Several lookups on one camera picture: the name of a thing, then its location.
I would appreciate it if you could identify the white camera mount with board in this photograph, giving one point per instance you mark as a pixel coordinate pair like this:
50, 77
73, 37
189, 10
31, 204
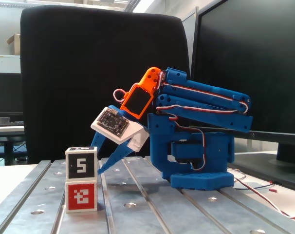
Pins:
134, 136

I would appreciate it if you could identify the grey tape roll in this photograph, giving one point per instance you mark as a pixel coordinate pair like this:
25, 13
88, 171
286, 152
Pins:
3, 120

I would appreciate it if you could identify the brown cardboard box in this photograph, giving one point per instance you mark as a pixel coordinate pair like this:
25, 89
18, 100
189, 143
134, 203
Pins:
14, 45

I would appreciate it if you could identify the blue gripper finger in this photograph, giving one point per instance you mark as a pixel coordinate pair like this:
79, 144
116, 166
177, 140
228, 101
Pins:
113, 158

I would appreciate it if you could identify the red cube with white pattern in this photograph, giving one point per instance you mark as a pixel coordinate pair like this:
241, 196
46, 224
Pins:
80, 197

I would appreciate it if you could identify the black office chair backrest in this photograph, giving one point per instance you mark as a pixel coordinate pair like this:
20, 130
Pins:
64, 73

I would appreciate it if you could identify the ceiling light fixture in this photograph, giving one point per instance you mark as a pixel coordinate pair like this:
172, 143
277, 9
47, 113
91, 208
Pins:
133, 5

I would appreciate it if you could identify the white cabinet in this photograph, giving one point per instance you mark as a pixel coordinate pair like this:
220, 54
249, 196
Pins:
7, 64

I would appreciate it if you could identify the white background desk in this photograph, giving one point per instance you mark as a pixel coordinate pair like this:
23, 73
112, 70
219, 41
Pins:
6, 130

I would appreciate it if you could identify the black cube with number five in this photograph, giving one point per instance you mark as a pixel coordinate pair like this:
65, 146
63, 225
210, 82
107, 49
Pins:
73, 168

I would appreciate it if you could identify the aluminium slotted base plate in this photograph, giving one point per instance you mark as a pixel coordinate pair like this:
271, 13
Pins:
137, 214

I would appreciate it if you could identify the small black background monitor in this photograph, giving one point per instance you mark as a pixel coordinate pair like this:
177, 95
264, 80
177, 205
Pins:
7, 95

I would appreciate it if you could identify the black Dell monitor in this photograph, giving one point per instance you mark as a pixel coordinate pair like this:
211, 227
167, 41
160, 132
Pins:
259, 73

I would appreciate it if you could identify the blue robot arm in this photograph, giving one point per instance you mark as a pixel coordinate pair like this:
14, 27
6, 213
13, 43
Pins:
215, 151

